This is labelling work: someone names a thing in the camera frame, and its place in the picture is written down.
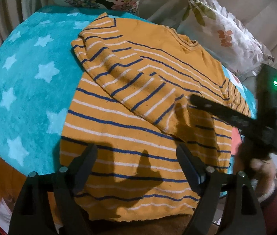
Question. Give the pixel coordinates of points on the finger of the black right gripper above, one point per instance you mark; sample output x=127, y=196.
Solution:
x=226, y=114

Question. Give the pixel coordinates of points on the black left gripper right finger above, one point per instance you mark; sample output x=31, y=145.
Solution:
x=193, y=168

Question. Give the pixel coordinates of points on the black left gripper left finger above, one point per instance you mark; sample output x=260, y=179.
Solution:
x=83, y=166

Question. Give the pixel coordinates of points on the orange striped knit sweater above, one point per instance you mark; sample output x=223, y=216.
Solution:
x=132, y=102

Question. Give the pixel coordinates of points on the person's right hand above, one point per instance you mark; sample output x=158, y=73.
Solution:
x=264, y=172

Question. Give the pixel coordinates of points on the white floral leaf pillow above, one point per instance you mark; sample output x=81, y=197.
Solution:
x=224, y=37

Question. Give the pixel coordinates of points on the teal star pattern blanket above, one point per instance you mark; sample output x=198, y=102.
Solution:
x=39, y=74

